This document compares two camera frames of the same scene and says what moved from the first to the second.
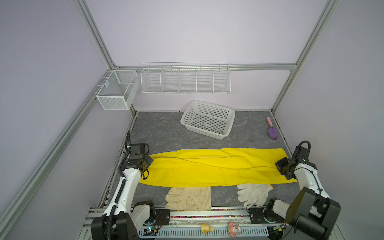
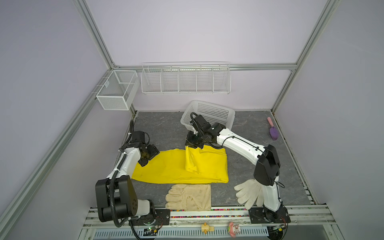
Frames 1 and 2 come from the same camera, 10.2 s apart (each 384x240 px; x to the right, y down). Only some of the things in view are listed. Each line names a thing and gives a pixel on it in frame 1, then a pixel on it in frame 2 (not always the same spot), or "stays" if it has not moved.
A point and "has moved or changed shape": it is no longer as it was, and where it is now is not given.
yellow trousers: x=216 y=167 has moved or changed shape
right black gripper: x=279 y=165 to x=188 y=141
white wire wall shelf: x=198 y=78 stays
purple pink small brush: x=272 y=131 stays
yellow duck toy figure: x=206 y=228 stays
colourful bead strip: x=212 y=216 stays
